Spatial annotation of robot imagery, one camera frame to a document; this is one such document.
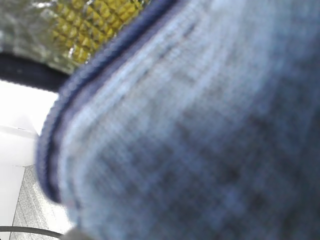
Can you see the navy blue lunch bag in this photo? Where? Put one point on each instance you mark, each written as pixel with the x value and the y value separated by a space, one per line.
pixel 175 119

